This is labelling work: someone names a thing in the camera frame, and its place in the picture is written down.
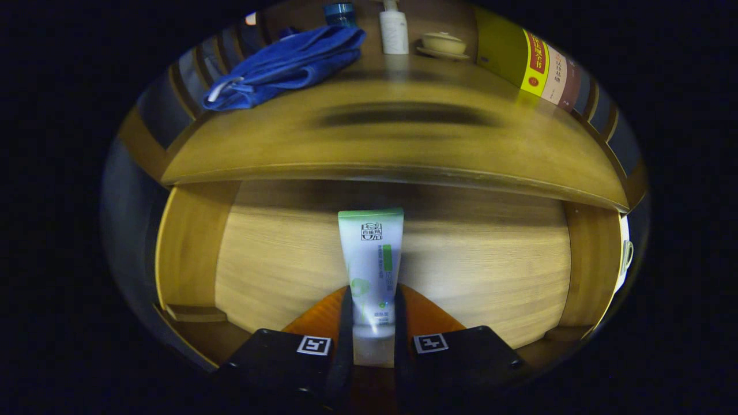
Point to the brown book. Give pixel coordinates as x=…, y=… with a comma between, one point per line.
x=571, y=86

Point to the wooden countertop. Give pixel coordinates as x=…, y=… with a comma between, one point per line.
x=346, y=150

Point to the wooden drawer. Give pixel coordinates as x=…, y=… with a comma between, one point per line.
x=277, y=259

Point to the teal cylinder bottle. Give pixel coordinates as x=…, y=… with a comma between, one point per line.
x=340, y=12

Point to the wooden cabinet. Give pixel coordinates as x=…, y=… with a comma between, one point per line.
x=141, y=147

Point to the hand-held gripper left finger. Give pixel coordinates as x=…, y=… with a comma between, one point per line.
x=345, y=346

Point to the blue folded towel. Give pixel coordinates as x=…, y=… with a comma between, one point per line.
x=288, y=63

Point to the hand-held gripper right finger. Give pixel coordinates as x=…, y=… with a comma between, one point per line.
x=402, y=346

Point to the beige lidded teacup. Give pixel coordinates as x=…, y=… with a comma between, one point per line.
x=443, y=45

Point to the orange and beige book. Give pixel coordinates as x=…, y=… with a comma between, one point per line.
x=554, y=72

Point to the white pump bottle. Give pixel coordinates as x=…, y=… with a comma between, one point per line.
x=394, y=31

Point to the white and green tube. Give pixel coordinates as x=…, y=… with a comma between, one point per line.
x=372, y=259

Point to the yellow book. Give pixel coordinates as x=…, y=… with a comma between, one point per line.
x=507, y=60

